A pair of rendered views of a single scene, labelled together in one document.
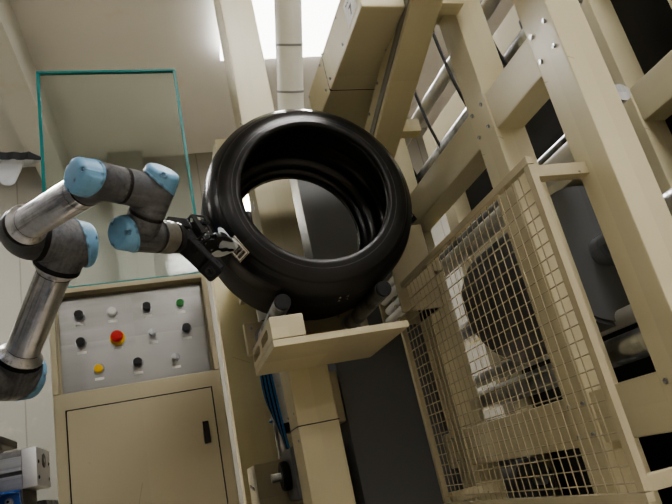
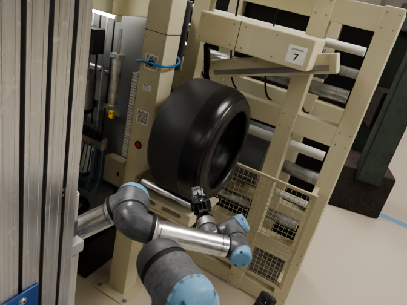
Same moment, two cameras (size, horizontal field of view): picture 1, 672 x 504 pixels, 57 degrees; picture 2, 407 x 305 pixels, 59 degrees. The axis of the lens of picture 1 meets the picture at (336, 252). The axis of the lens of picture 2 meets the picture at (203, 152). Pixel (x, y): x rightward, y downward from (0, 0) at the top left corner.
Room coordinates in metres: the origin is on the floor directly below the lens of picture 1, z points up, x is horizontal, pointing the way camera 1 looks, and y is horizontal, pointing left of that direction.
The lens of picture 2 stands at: (0.53, 1.34, 1.88)
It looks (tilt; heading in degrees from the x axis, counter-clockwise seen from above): 24 degrees down; 311
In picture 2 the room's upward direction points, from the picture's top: 13 degrees clockwise
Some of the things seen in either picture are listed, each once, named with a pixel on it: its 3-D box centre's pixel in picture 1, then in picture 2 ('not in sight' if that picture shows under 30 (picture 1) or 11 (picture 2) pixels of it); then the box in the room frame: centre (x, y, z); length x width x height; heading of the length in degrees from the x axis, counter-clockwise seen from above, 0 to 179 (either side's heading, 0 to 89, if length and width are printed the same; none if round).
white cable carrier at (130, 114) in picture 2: not in sight; (132, 115); (2.05, 0.24, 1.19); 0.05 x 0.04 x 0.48; 108
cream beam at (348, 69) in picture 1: (365, 56); (259, 39); (1.72, -0.24, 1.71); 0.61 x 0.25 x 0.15; 18
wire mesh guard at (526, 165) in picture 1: (480, 363); (230, 213); (1.63, -0.30, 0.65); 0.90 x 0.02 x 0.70; 18
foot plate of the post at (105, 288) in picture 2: not in sight; (122, 283); (1.98, 0.18, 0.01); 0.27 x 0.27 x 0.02; 18
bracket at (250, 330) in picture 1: (308, 330); (154, 171); (1.91, 0.14, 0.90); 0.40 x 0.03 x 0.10; 108
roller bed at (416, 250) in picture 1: (402, 276); not in sight; (2.07, -0.21, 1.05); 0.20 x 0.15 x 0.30; 18
